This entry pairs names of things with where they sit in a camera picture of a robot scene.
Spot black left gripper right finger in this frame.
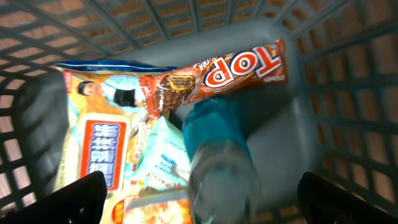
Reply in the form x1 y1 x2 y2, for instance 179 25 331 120
297 172 397 224

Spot blue mouthwash bottle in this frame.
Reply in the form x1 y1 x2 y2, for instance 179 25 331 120
183 98 261 223

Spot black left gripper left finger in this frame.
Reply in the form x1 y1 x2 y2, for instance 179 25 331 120
1 171 107 224

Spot yellow chips snack bag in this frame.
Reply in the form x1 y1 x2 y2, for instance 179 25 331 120
54 60 171 223

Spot light blue wet wipes pack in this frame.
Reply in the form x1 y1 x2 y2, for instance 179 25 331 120
125 117 190 190

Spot brown Top chocolate bar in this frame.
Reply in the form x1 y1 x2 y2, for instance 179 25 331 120
139 39 288 119

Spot small orange white tissue pack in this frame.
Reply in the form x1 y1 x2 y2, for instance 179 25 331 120
111 190 194 224

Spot grey plastic mesh basket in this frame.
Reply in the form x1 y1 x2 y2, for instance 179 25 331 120
1 1 397 223

